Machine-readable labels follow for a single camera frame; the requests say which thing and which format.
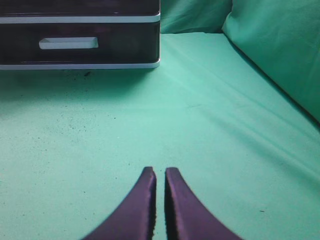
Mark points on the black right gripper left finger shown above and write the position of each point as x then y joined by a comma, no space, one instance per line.
135,216

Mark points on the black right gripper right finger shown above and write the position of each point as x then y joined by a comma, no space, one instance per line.
186,218

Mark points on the dark translucent bottom drawer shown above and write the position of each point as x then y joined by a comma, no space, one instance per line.
79,43

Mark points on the dark translucent drawer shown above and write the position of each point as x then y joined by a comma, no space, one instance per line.
37,8
79,43

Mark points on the dark translucent middle drawer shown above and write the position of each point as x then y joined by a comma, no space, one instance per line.
37,8

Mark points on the green table cloth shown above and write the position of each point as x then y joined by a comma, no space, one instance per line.
74,142

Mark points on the green backdrop cloth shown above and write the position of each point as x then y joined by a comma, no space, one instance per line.
282,37

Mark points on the white drawer cabinet frame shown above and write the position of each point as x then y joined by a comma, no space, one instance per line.
81,20

